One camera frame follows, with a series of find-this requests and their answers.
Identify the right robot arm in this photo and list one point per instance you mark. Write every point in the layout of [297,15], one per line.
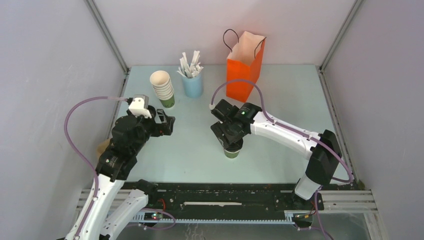
[320,149]

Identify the white stirrer packets bundle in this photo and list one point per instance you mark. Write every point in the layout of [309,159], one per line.
[190,69]

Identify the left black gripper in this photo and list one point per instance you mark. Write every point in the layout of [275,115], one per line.
[166,126]

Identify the green paper coffee cup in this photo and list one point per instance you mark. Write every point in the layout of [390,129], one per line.
[231,153]

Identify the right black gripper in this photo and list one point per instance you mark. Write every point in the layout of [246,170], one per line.
[219,128]

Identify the brown cardboard cup carrier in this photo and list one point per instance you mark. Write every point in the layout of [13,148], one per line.
[100,149]

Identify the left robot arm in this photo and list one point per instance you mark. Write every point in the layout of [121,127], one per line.
[129,136]

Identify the black metal base rail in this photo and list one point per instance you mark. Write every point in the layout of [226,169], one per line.
[242,203]

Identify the light blue holder cup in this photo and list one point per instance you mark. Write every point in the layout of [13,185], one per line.
[193,87]

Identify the orange paper bag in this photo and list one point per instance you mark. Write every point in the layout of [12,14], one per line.
[244,62]

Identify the stack of paper cups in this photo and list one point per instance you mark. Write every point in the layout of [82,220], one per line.
[163,88]

